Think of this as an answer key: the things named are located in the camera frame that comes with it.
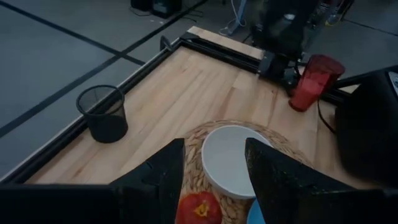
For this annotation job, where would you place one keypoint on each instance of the red apple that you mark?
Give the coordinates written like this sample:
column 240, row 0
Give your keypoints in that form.
column 192, row 208

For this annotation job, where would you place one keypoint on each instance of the black floor equipment box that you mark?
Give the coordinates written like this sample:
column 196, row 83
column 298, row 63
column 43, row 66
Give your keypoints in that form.
column 161, row 7

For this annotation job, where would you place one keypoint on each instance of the red plastic tumbler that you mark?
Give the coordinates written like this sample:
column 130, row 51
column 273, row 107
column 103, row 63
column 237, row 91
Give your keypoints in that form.
column 314, row 84

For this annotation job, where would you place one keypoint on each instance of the black metal table frame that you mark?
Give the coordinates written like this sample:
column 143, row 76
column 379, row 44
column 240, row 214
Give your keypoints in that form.
column 224, row 56

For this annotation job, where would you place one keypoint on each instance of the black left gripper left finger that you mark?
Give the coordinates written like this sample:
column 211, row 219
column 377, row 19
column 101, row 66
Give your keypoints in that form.
column 155, row 186

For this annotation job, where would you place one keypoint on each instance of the round woven placemat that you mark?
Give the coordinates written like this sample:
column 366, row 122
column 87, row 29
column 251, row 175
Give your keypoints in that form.
column 193, row 168

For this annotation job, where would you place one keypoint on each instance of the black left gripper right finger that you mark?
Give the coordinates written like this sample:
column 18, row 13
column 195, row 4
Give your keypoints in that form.
column 286, row 193

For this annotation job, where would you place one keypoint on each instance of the black mesh cup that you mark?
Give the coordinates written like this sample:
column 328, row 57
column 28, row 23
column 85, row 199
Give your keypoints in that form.
column 105, row 124

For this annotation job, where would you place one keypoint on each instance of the blue plate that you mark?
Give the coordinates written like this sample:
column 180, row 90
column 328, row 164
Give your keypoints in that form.
column 254, row 216

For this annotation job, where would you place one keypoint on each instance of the black table clamp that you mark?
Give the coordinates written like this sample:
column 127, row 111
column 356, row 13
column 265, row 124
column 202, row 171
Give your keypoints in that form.
column 164, row 43

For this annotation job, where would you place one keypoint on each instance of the white bowl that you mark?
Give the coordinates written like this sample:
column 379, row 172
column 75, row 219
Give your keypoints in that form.
column 227, row 161

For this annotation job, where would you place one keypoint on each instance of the black and silver toaster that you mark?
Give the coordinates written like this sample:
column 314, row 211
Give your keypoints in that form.
column 367, row 124

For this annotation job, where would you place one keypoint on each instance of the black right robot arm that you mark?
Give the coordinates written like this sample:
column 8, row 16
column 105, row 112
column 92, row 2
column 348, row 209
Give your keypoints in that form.
column 280, row 34

